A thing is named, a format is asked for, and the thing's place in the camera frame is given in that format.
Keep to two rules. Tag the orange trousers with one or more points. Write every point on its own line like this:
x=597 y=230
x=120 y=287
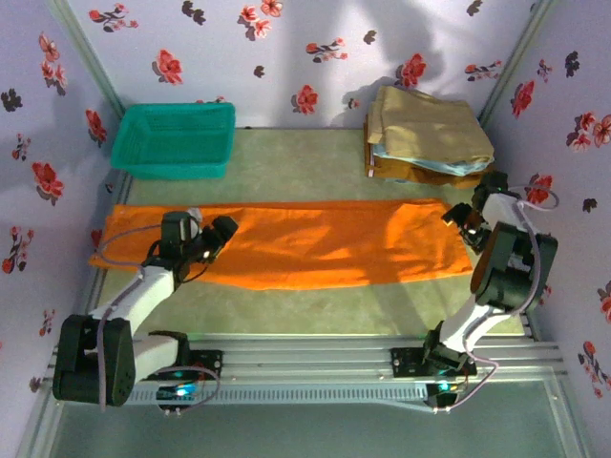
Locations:
x=310 y=238

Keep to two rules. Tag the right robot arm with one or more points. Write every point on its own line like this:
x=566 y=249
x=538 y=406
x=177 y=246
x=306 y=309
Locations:
x=515 y=267

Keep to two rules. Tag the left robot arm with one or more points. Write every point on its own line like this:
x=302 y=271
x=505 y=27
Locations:
x=148 y=291

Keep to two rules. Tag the folded light blue trousers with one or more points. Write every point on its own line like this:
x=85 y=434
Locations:
x=444 y=167

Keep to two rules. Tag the folded brown trousers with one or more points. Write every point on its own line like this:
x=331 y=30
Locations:
x=410 y=174

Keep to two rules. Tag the folded tan trousers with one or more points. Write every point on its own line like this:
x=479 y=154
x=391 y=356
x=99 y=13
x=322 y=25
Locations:
x=429 y=124

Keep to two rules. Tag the green plastic basket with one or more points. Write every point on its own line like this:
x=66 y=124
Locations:
x=174 y=138

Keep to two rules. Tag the aluminium frame post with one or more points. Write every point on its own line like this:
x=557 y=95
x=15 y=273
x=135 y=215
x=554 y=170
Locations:
x=90 y=52
x=518 y=57

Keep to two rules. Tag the aluminium mounting rail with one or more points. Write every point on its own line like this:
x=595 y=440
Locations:
x=310 y=367

